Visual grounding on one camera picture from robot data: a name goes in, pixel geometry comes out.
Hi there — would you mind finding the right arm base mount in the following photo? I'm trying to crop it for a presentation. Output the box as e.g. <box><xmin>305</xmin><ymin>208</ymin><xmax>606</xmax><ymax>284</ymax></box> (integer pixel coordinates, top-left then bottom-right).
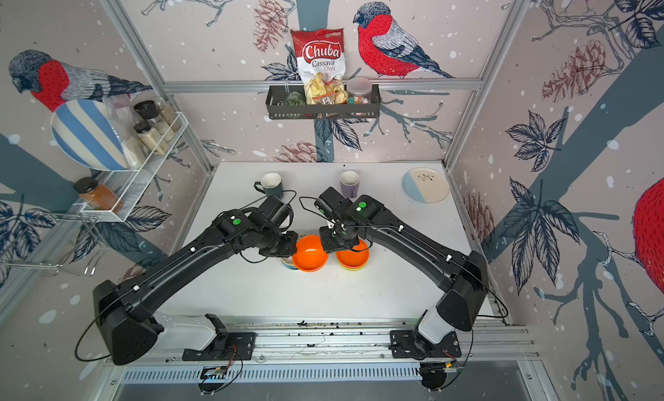
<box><xmin>389</xmin><ymin>329</ymin><xmax>463</xmax><ymax>360</ymax></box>

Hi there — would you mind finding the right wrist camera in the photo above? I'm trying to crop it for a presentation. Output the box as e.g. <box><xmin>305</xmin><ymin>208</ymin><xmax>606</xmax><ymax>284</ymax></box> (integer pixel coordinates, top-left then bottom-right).
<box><xmin>314</xmin><ymin>187</ymin><xmax>352</xmax><ymax>222</ymax></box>

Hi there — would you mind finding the black wall basket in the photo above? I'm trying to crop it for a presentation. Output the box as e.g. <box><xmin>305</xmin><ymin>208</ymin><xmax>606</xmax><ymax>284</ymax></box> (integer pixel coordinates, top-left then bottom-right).
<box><xmin>266</xmin><ymin>84</ymin><xmax>381</xmax><ymax>119</ymax></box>

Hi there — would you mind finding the lime green plastic bowl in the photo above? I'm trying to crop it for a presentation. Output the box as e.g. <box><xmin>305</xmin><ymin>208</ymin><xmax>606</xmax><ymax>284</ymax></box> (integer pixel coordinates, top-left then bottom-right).
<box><xmin>342</xmin><ymin>265</ymin><xmax>366</xmax><ymax>271</ymax></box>

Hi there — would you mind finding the black lid spice jar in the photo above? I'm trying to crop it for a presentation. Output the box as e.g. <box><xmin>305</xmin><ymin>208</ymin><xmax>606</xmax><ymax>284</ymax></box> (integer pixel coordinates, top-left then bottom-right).
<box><xmin>134</xmin><ymin>100</ymin><xmax>170</xmax><ymax>136</ymax></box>
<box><xmin>133</xmin><ymin>121</ymin><xmax>169</xmax><ymax>156</ymax></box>

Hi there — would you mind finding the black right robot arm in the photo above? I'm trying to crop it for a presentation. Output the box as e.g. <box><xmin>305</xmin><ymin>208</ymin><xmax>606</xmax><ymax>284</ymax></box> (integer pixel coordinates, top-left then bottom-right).
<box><xmin>314</xmin><ymin>188</ymin><xmax>489</xmax><ymax>345</ymax></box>

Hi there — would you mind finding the blue white striped plate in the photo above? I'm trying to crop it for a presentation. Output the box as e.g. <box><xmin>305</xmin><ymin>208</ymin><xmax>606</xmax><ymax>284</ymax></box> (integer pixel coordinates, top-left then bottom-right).
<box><xmin>50</xmin><ymin>100</ymin><xmax>128</xmax><ymax>171</ymax></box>

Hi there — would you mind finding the blue cream ceramic plate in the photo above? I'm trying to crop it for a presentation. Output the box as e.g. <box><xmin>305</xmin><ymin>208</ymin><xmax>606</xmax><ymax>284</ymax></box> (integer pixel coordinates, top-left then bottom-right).
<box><xmin>402</xmin><ymin>168</ymin><xmax>450</xmax><ymax>204</ymax></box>

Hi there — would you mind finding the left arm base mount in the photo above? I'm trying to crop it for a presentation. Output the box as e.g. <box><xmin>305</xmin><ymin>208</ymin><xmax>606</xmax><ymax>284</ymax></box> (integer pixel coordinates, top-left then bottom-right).
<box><xmin>182</xmin><ymin>314</ymin><xmax>257</xmax><ymax>361</ymax></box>

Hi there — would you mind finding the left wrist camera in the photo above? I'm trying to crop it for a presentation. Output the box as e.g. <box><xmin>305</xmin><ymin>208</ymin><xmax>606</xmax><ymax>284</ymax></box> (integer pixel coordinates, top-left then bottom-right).
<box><xmin>257</xmin><ymin>195</ymin><xmax>294</xmax><ymax>232</ymax></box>

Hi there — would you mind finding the green glass jar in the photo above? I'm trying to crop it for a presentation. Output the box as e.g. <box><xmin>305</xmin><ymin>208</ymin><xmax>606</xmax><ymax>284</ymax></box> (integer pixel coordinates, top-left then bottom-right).
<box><xmin>283</xmin><ymin>91</ymin><xmax>307</xmax><ymax>106</ymax></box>

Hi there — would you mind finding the dark green mug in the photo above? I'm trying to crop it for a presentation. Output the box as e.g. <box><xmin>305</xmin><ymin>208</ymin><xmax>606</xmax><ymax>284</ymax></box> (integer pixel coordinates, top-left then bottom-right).
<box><xmin>253</xmin><ymin>172</ymin><xmax>284</xmax><ymax>199</ymax></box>

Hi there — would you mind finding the plastic bag on shelf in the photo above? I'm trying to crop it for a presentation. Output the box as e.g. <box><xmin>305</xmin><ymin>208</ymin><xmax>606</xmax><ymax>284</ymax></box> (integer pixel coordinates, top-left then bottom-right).
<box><xmin>103</xmin><ymin>94</ymin><xmax>150</xmax><ymax>170</ymax></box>

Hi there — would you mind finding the red Chuba chips bag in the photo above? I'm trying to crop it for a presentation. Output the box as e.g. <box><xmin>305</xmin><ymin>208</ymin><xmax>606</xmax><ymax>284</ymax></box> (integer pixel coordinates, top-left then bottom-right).
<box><xmin>290</xmin><ymin>29</ymin><xmax>348</xmax><ymax>105</ymax></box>

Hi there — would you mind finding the yellow flower ceramic bowl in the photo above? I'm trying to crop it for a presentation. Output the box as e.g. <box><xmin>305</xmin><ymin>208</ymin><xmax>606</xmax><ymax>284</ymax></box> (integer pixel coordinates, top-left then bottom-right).
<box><xmin>281</xmin><ymin>257</ymin><xmax>297</xmax><ymax>270</ymax></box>

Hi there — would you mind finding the clear jar pink lid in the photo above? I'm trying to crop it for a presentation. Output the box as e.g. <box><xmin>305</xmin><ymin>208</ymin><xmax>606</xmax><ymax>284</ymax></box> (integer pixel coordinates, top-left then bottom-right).
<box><xmin>346</xmin><ymin>77</ymin><xmax>373</xmax><ymax>105</ymax></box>

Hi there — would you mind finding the orange spice jar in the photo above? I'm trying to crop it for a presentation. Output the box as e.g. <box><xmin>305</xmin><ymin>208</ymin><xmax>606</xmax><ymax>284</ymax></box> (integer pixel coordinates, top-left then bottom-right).
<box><xmin>74</xmin><ymin>176</ymin><xmax>124</xmax><ymax>213</ymax></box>

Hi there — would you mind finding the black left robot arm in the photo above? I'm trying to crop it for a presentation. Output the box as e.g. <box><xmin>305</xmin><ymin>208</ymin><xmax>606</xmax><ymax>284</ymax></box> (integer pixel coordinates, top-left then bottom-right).
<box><xmin>93</xmin><ymin>205</ymin><xmax>297</xmax><ymax>366</ymax></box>

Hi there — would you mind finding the purple mug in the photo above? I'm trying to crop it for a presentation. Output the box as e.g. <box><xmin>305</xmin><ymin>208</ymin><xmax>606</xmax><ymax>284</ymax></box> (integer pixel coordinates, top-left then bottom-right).
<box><xmin>340</xmin><ymin>170</ymin><xmax>361</xmax><ymax>199</ymax></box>

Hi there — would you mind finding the orange plastic bowl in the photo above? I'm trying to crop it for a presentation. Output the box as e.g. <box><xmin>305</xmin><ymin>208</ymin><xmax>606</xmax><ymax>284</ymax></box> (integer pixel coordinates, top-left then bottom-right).
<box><xmin>292</xmin><ymin>235</ymin><xmax>329</xmax><ymax>272</ymax></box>
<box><xmin>335</xmin><ymin>240</ymin><xmax>370</xmax><ymax>266</ymax></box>

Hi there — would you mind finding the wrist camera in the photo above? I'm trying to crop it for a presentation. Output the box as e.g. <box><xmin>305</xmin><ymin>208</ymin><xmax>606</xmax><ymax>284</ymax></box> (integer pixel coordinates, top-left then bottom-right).
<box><xmin>314</xmin><ymin>187</ymin><xmax>352</xmax><ymax>222</ymax></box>
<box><xmin>257</xmin><ymin>195</ymin><xmax>294</xmax><ymax>232</ymax></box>

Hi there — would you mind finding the white wire wall shelf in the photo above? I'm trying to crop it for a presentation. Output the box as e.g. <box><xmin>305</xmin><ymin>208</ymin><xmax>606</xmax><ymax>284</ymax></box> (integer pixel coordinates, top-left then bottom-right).
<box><xmin>74</xmin><ymin>112</ymin><xmax>190</xmax><ymax>223</ymax></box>

